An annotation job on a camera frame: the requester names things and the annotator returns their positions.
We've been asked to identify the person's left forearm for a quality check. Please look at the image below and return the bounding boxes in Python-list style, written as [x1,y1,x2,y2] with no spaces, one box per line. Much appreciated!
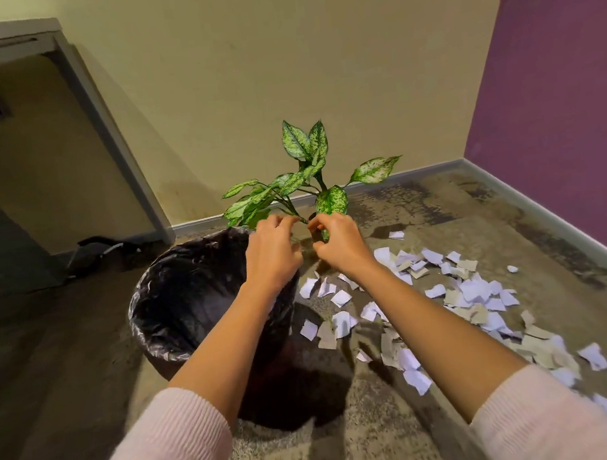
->
[33,276,321,460]

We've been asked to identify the green spotted-leaf plant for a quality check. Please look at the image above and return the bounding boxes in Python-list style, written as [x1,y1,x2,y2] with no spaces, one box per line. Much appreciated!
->
[213,107,411,253]

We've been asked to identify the black plastic bin liner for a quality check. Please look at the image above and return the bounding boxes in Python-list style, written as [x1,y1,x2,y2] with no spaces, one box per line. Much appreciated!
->
[119,220,310,368]

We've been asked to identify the person's left hand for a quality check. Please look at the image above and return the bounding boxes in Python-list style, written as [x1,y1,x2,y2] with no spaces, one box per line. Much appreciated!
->
[237,211,309,295]

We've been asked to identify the pile of torn paper pieces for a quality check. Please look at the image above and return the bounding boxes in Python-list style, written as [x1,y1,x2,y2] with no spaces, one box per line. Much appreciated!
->
[289,206,607,460]

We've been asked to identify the black object under desk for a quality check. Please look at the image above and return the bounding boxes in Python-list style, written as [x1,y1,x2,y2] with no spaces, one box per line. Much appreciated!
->
[61,230,146,280]

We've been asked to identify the dark round trash bin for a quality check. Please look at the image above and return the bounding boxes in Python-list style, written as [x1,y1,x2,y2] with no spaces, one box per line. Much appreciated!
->
[144,288,360,447]

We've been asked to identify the person's right hand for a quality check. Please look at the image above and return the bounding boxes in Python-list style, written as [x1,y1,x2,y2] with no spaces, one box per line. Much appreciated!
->
[305,208,378,281]

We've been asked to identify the person's right forearm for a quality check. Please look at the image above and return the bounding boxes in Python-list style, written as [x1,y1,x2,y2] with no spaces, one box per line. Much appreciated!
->
[350,234,607,460]

